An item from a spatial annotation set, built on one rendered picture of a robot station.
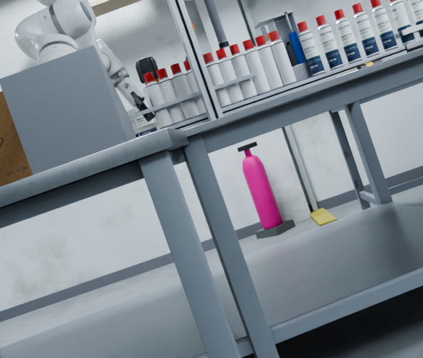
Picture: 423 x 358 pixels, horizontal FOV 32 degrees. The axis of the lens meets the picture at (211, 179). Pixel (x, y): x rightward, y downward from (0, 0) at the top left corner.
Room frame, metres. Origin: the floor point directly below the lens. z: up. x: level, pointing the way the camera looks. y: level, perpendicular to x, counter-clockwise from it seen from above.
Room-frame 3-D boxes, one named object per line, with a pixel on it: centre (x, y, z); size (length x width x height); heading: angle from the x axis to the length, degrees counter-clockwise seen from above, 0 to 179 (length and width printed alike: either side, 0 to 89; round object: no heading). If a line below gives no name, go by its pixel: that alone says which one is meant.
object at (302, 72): (2.79, -0.43, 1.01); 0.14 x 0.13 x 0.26; 98
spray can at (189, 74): (2.65, -0.06, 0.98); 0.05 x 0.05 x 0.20
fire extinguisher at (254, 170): (5.33, -0.32, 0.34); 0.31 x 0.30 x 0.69; 177
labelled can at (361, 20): (2.74, -0.73, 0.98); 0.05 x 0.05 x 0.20
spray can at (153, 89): (2.62, 0.09, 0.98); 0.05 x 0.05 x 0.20
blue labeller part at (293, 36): (2.75, -0.47, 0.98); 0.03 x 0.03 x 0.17
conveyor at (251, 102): (2.64, -0.02, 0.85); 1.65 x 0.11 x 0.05; 98
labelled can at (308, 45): (2.71, -0.51, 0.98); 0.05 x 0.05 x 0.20
